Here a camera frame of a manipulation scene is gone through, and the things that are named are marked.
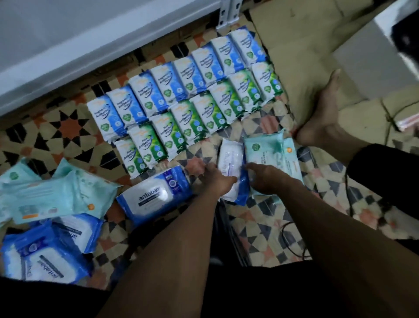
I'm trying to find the row of small green packets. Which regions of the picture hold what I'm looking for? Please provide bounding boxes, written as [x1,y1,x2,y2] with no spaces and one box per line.
[113,62,285,179]

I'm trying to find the person's left hand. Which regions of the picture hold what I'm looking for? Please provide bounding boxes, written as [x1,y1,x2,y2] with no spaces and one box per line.
[199,162,238,199]

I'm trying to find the person's right foot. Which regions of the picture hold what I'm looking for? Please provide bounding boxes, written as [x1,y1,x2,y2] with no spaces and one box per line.
[295,68,370,164]

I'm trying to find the black cable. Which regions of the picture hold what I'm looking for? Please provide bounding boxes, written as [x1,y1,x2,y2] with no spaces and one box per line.
[279,221,311,261]

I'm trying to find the row of small blue packets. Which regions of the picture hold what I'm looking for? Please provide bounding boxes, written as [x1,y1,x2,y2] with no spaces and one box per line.
[86,26,270,143]

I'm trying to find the person's right forearm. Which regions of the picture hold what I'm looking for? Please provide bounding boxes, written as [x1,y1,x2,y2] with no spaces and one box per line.
[278,180,419,318]

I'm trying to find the person's left forearm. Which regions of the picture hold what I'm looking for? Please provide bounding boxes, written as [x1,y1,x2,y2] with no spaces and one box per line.
[96,187,221,318]

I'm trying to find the grey white cabinet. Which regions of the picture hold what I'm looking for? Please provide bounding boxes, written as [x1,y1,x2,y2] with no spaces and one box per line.
[333,0,419,100]

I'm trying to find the flattened brown cardboard sheet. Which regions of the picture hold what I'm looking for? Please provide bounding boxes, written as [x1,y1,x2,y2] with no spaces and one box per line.
[249,0,397,129]

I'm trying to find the person's right hand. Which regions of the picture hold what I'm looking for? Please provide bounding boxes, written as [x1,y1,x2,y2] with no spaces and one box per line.
[246,163,297,196]

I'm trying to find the grey metal bracket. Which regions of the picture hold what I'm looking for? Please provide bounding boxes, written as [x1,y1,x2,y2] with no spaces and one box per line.
[216,0,243,31]

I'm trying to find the blue white wipes pack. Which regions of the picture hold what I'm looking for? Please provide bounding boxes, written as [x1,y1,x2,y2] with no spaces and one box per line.
[14,222,93,284]
[116,165,194,227]
[52,213,105,254]
[0,233,27,280]
[217,138,251,207]

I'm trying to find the teal wipes pack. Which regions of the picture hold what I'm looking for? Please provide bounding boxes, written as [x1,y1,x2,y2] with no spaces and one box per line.
[0,158,42,200]
[244,129,286,197]
[8,170,79,225]
[52,159,122,219]
[282,138,304,185]

